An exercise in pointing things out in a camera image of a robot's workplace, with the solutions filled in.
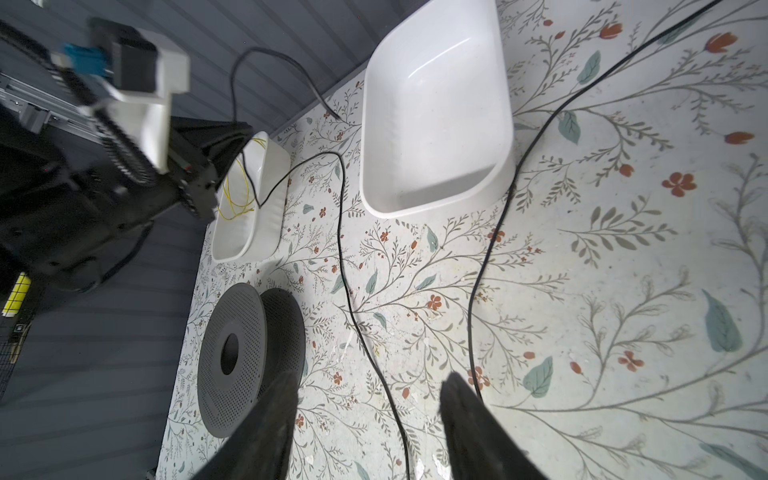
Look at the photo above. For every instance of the white tray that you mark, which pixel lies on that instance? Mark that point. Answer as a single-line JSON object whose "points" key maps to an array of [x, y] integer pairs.
{"points": [[255, 236], [437, 125]]}

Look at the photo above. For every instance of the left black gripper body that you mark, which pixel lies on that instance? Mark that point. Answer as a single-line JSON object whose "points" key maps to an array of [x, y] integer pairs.
{"points": [[200, 155]]}

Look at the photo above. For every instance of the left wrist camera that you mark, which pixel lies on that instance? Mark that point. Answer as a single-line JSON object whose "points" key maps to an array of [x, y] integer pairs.
{"points": [[141, 71]]}

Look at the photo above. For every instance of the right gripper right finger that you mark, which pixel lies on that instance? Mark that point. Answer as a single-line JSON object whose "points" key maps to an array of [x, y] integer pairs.
{"points": [[478, 446]]}

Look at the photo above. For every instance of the left white tray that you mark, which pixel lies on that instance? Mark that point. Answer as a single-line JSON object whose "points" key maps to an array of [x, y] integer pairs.
{"points": [[255, 236]]}

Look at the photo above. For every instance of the right white tray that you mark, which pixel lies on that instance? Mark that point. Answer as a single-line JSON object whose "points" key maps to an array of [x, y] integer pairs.
{"points": [[437, 125]]}

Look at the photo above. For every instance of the yellow rubber bands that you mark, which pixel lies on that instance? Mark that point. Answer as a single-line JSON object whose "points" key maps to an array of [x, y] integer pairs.
{"points": [[239, 197]]}

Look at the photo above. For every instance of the black cable spool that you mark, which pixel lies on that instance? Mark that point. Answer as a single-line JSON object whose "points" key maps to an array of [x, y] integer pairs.
{"points": [[250, 339]]}

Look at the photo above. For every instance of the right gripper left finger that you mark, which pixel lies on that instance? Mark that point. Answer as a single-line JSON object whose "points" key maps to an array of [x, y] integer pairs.
{"points": [[260, 447]]}

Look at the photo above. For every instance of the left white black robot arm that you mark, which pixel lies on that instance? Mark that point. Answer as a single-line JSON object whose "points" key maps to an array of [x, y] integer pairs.
{"points": [[55, 220]]}

